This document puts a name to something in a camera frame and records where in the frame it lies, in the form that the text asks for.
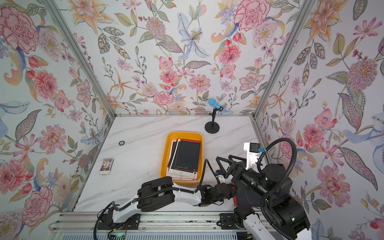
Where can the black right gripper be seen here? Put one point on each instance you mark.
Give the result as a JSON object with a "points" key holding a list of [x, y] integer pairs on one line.
{"points": [[237, 167]]}

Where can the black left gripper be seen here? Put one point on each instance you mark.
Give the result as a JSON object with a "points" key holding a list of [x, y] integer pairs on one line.
{"points": [[231, 190]]}

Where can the red writing tablet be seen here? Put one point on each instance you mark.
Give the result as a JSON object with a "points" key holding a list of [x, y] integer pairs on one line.
{"points": [[235, 199], [172, 152], [187, 156]]}

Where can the white writing tablet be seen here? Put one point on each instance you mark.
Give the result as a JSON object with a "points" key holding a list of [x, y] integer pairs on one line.
{"points": [[184, 160]]}

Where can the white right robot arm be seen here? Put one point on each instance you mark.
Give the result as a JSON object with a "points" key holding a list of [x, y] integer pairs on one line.
{"points": [[273, 185]]}

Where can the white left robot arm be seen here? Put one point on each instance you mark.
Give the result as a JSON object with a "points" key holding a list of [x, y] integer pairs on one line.
{"points": [[162, 192]]}

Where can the pink writing tablet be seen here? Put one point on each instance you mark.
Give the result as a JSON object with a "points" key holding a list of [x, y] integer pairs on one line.
{"points": [[181, 175]]}

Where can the small card box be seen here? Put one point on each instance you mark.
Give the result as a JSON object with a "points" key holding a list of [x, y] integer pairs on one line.
{"points": [[106, 166]]}

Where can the black microphone stand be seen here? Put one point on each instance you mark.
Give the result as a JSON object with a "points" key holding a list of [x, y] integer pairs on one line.
{"points": [[212, 127]]}

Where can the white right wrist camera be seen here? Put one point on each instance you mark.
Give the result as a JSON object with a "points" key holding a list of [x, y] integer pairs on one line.
{"points": [[254, 151]]}

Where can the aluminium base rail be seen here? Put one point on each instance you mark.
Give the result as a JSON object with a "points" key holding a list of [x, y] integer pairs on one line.
{"points": [[164, 226]]}

